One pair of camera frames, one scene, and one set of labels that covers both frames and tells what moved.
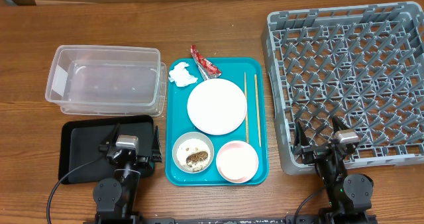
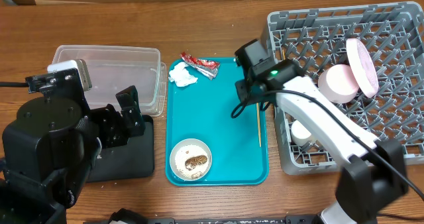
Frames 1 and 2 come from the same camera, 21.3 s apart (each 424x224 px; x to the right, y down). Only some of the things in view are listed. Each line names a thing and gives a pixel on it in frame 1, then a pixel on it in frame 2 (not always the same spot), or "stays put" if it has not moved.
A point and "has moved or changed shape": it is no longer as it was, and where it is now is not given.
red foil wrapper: [207, 69] has moved or changed shape
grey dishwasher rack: [362, 65] stays put
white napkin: [180, 75] stays put
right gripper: [314, 151] -> [245, 87]
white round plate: [216, 106] -> [364, 66]
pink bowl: [237, 162] -> [338, 85]
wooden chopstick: [258, 109] stays put
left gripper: [156, 155] -> [118, 132]
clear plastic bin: [86, 80] stays put
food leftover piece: [191, 159] has moved or changed shape
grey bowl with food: [193, 152] has moved or changed shape
